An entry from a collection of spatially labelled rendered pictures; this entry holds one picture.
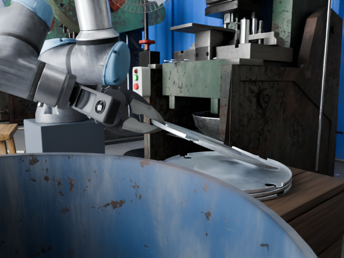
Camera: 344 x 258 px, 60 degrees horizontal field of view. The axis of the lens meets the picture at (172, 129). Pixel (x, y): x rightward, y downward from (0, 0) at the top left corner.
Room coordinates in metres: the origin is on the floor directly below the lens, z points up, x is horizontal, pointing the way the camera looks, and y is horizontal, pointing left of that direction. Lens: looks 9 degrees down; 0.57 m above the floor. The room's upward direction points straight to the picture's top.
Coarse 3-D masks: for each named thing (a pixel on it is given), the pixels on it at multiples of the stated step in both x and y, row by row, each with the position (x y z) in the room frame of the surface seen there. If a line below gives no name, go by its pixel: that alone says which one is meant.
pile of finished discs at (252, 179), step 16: (176, 160) 0.72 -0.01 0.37; (192, 160) 0.72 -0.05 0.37; (208, 160) 0.72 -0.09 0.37; (224, 160) 0.70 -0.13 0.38; (240, 160) 0.72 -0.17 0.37; (272, 160) 0.71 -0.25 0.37; (224, 176) 0.59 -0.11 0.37; (240, 176) 0.59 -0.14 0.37; (256, 176) 0.60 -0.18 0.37; (272, 176) 0.60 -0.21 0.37; (288, 176) 0.60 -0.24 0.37; (256, 192) 0.53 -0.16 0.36; (272, 192) 0.52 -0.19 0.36
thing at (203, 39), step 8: (184, 24) 1.19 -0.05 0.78; (192, 24) 1.16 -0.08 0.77; (200, 24) 1.18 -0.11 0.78; (184, 32) 1.31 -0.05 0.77; (192, 32) 1.31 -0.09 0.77; (200, 32) 1.29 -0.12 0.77; (208, 32) 1.26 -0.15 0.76; (216, 32) 1.27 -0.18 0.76; (224, 32) 1.31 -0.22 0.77; (232, 32) 1.31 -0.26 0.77; (200, 40) 1.29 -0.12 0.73; (208, 40) 1.26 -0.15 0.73; (216, 40) 1.27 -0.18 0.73; (200, 48) 1.29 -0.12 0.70; (208, 48) 1.26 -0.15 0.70; (200, 56) 1.29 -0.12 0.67; (208, 56) 1.25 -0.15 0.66
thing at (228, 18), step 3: (225, 15) 1.39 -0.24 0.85; (228, 15) 1.38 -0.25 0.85; (231, 15) 1.37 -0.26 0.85; (234, 15) 1.38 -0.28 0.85; (225, 18) 1.39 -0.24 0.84; (228, 18) 1.38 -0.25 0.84; (231, 18) 1.37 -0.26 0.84; (234, 18) 1.38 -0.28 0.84; (225, 21) 1.39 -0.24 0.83; (228, 21) 1.38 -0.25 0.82; (231, 21) 1.37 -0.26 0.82; (234, 21) 1.38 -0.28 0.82
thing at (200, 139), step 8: (152, 120) 0.61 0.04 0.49; (168, 128) 0.54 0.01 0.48; (176, 128) 0.70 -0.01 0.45; (184, 128) 0.77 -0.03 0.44; (184, 136) 0.52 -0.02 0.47; (192, 136) 0.60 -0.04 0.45; (200, 136) 0.64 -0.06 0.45; (200, 144) 0.50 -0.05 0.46; (208, 144) 0.50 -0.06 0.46; (216, 144) 0.58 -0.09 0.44; (224, 144) 0.68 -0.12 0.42; (224, 152) 0.49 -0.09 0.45; (232, 152) 0.58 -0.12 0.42; (240, 152) 0.72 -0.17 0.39; (248, 160) 0.50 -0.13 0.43; (256, 160) 0.64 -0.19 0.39; (264, 160) 0.68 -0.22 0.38; (272, 168) 0.53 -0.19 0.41
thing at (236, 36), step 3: (234, 30) 1.32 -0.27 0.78; (237, 30) 1.31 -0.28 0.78; (228, 33) 1.34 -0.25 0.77; (231, 33) 1.33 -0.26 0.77; (234, 33) 1.32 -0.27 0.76; (237, 33) 1.31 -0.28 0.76; (249, 33) 1.37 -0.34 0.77; (225, 36) 1.36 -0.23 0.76; (228, 36) 1.34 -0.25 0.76; (231, 36) 1.33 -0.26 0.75; (234, 36) 1.32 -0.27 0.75; (237, 36) 1.31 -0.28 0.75; (225, 39) 1.36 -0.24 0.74; (228, 39) 1.34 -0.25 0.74; (231, 39) 1.33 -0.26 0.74
